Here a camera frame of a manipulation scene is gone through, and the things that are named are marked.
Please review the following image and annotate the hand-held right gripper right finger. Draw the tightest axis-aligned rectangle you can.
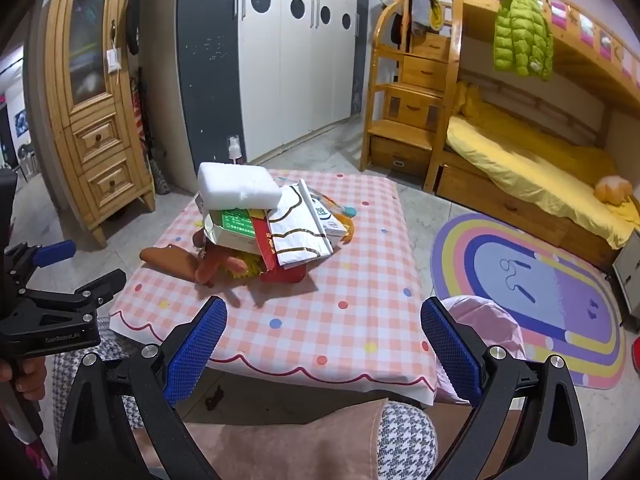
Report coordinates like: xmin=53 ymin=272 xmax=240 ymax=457
xmin=420 ymin=296 xmax=592 ymax=480

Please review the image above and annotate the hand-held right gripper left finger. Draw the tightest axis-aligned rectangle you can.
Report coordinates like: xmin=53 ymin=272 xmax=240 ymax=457
xmin=56 ymin=296 xmax=228 ymax=480

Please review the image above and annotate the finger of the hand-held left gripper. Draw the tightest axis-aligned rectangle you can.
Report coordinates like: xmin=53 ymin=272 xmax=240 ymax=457
xmin=19 ymin=268 xmax=127 ymax=322
xmin=4 ymin=240 xmax=77 ymax=288

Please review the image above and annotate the trash bin with pink bag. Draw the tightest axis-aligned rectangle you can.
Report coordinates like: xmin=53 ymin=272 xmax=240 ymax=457
xmin=429 ymin=296 xmax=526 ymax=406

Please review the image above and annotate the orange rubber glove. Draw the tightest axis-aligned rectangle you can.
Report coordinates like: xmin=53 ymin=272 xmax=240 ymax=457
xmin=140 ymin=229 xmax=251 ymax=287

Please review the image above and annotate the person's left hand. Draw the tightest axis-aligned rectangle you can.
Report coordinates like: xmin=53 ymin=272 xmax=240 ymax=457
xmin=0 ymin=357 xmax=48 ymax=402

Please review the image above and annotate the yellow foam net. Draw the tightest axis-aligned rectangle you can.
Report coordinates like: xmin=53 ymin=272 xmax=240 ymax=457
xmin=229 ymin=252 xmax=264 ymax=279

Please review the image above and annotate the rainbow oval rug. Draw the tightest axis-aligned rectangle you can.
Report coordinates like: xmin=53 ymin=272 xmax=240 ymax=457
xmin=431 ymin=212 xmax=626 ymax=391

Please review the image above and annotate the red paper packet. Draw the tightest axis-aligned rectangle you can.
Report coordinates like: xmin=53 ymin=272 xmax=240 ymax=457
xmin=250 ymin=215 xmax=309 ymax=284

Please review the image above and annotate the pink suede cloth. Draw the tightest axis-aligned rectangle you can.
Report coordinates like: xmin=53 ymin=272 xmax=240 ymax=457
xmin=135 ymin=397 xmax=391 ymax=480

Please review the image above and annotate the pink checked tablecloth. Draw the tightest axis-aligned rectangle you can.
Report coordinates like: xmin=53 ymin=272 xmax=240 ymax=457
xmin=109 ymin=170 xmax=441 ymax=406

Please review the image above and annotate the green and white carton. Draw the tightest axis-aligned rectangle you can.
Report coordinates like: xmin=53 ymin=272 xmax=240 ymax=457
xmin=202 ymin=207 xmax=271 ymax=257

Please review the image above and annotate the wooden cabinet with glass door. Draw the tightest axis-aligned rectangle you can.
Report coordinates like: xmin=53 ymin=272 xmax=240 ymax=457
xmin=44 ymin=0 xmax=157 ymax=248

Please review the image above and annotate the white bag with brown stripes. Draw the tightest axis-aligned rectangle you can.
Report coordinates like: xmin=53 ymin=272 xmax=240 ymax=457
xmin=267 ymin=182 xmax=334 ymax=268

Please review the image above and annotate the orange snack packet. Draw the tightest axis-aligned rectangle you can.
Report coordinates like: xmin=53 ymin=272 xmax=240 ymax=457
xmin=337 ymin=207 xmax=357 ymax=243

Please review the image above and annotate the wooden bunk bed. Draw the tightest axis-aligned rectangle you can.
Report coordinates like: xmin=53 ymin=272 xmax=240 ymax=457
xmin=425 ymin=0 xmax=640 ymax=271

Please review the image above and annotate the white foam block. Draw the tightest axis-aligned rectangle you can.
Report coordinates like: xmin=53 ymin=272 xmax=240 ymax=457
xmin=196 ymin=161 xmax=285 ymax=209

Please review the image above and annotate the white printed packet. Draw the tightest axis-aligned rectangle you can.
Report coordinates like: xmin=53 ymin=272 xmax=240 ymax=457
xmin=300 ymin=180 xmax=351 ymax=246

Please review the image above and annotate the grey nightstand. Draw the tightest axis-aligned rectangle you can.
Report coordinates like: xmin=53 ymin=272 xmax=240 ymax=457
xmin=611 ymin=230 xmax=640 ymax=332

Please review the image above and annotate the yellow bed sheet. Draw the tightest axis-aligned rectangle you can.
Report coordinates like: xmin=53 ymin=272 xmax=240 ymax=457
xmin=445 ymin=82 xmax=640 ymax=249

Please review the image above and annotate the orange plush toy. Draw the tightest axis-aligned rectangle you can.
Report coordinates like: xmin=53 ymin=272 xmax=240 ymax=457
xmin=594 ymin=175 xmax=634 ymax=206

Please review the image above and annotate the wooden staircase with drawers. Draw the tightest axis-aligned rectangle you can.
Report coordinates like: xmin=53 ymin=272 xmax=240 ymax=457
xmin=361 ymin=0 xmax=463 ymax=181

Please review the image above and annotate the white wardrobe with round holes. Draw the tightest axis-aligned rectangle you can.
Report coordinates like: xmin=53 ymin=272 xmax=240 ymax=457
xmin=177 ymin=0 xmax=373 ymax=171

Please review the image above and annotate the grey garment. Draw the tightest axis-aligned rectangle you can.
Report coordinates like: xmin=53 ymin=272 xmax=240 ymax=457
xmin=406 ymin=0 xmax=437 ymax=28

